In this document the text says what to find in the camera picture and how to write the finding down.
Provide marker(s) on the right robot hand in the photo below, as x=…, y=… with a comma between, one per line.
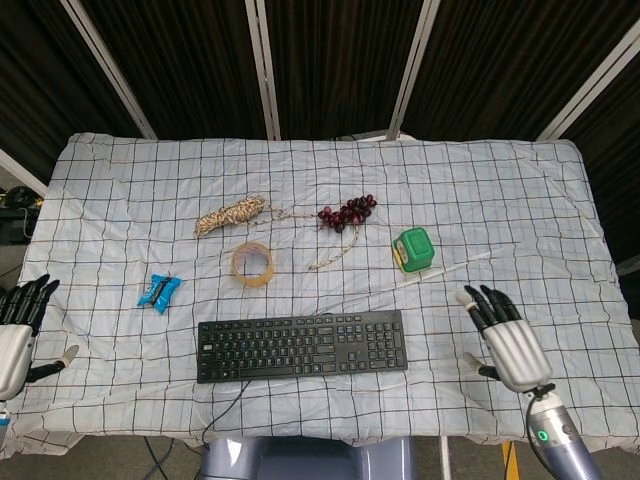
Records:
x=515, y=350

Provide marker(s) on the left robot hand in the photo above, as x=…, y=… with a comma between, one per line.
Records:
x=12, y=340

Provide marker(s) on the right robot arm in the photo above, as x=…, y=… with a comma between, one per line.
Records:
x=560, y=440

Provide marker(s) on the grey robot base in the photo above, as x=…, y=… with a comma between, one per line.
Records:
x=305, y=460

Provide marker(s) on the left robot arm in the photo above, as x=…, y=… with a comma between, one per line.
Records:
x=3, y=425

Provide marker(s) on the black computer keyboard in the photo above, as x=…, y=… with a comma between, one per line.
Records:
x=301, y=345

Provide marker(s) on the white thin stick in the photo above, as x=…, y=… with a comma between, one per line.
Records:
x=450, y=270

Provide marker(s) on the green plastic box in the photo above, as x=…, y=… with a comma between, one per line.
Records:
x=414, y=251

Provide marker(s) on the blue snack packet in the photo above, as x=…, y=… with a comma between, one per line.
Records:
x=160, y=292

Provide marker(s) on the dark red grape bunch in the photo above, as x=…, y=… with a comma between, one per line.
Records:
x=347, y=212

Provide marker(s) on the white checked tablecloth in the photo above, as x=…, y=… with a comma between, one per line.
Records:
x=320, y=210

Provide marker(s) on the clear packing tape roll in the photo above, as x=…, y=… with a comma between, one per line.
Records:
x=252, y=264

